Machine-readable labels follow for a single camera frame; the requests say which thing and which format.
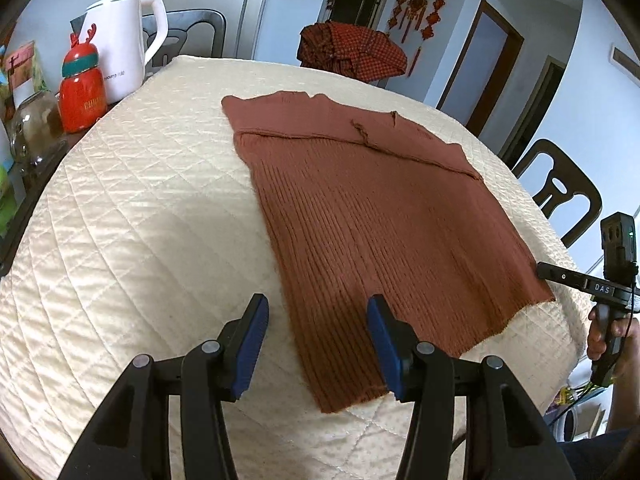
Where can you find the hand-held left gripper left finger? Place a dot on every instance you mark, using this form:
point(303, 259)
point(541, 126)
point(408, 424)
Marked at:
point(250, 345)

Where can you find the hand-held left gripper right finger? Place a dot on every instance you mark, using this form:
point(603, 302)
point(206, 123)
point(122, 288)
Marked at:
point(385, 340)

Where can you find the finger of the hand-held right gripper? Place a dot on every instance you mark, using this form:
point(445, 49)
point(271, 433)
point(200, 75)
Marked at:
point(560, 275)

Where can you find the brown ribbed knit sweater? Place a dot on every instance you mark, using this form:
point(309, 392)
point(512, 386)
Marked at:
point(375, 210)

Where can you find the person's right forearm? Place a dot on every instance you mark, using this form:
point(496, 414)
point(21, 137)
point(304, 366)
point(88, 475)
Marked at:
point(625, 395)

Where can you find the person's right hand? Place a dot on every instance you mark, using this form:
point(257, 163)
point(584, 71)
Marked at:
point(596, 335)

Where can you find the brown plastic chair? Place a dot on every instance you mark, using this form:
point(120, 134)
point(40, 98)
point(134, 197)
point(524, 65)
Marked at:
point(535, 160)

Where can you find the dark framed door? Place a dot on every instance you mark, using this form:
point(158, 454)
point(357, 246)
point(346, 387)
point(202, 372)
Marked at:
point(540, 110)

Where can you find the cream quilted blanket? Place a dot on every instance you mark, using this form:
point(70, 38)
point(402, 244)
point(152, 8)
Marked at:
point(150, 210)

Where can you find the person's dark blue pants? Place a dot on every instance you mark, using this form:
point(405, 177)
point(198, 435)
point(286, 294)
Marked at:
point(595, 460)

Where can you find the brown wooden door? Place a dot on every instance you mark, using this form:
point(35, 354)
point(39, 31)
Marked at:
point(495, 60)

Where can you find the red checkered cloth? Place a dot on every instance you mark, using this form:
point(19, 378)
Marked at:
point(360, 50)

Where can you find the red Chinese knot ornament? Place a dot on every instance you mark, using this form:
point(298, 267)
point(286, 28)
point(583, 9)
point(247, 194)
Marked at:
point(397, 7)
point(415, 7)
point(435, 7)

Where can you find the red antler bottle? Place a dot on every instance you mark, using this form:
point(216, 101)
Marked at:
point(82, 95)

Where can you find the glass jar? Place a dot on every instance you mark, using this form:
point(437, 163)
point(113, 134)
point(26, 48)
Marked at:
point(37, 125)

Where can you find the white electric kettle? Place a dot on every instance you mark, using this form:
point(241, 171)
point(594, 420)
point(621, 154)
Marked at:
point(120, 50)

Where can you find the black plastic chair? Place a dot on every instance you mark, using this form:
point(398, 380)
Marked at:
point(200, 25)

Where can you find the colourful snack packet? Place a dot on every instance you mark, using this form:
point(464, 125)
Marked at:
point(25, 70)

